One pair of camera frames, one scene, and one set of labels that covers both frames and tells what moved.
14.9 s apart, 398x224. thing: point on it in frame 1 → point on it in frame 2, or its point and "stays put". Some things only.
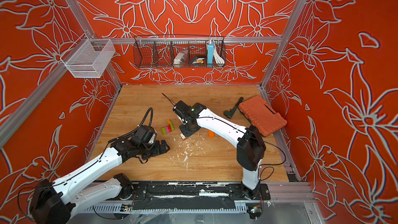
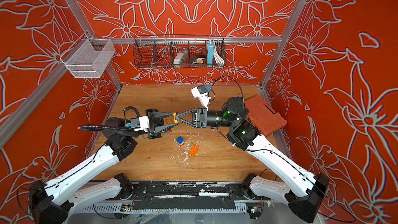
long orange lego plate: x=211 y=134 → x=194 y=150
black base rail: x=193 y=195 stays put
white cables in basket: x=218 y=58 stays put
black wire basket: x=179 y=51 stays put
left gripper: x=158 y=150 → x=155 y=129
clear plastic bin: x=88 y=58 stays put
